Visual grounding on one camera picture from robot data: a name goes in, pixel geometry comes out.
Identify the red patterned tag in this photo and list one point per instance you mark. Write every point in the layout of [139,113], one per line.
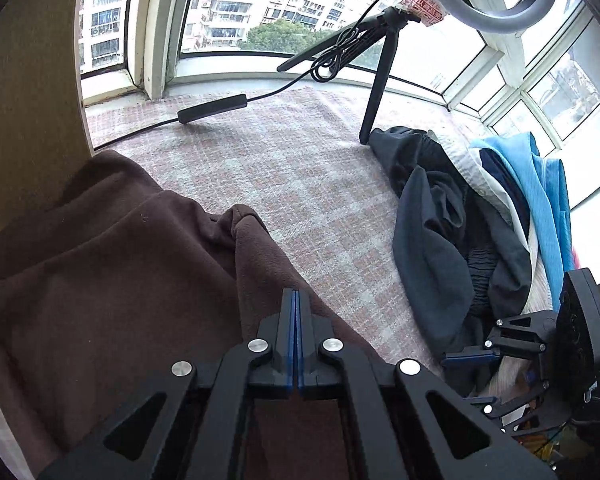
[424,6]

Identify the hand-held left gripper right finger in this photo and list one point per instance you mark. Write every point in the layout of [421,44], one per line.
[307,345]

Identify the pink plaid blanket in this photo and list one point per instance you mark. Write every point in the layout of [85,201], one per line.
[305,170]

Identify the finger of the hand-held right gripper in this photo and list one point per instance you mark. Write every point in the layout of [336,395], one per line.
[520,335]
[525,400]

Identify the black tripod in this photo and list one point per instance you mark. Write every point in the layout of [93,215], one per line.
[375,100]

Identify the slate grey crumpled garment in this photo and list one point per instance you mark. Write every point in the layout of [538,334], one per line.
[430,260]

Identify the beige garment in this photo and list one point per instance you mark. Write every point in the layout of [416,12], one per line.
[505,375]

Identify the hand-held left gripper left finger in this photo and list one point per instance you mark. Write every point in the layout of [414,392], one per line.
[280,340]

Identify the brown fleece sweater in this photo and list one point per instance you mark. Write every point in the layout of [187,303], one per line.
[130,285]

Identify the white striped garment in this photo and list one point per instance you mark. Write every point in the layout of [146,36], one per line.
[472,170]

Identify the blue garment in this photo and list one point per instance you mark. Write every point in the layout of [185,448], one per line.
[550,210]

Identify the large light wooden board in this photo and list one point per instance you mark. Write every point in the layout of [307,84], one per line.
[30,110]

